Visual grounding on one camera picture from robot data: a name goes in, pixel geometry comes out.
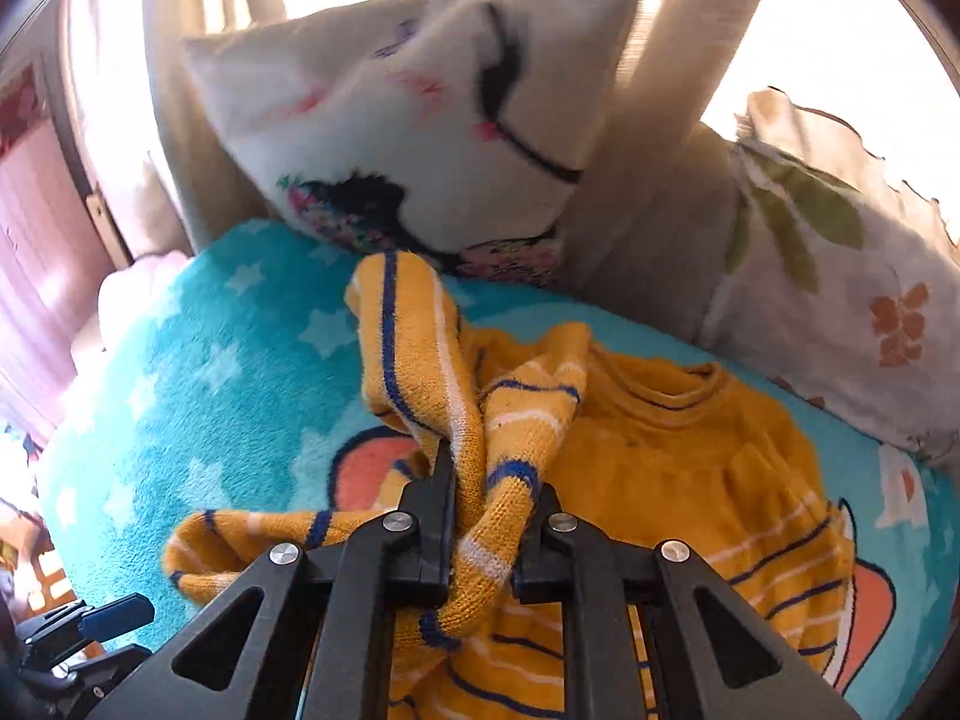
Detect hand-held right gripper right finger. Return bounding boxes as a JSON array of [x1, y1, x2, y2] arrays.
[[514, 484, 863, 720]]

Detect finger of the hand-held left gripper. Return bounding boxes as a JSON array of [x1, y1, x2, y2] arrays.
[[30, 643, 155, 702], [15, 592, 156, 653]]

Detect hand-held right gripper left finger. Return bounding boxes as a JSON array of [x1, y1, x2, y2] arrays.
[[90, 442, 460, 720]]

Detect yellow striped knit sweater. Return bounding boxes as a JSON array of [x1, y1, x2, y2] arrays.
[[161, 249, 857, 720]]

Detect teal printed fleece blanket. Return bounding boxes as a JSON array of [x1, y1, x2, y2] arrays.
[[37, 217, 960, 720]]

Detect reddish wooden door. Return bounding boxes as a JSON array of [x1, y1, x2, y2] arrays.
[[0, 64, 115, 428]]

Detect white pillow with leaf print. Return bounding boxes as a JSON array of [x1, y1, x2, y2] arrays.
[[690, 86, 960, 466]]

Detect white pillow with silhouette print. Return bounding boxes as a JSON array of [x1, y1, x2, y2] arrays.
[[184, 0, 640, 287]]

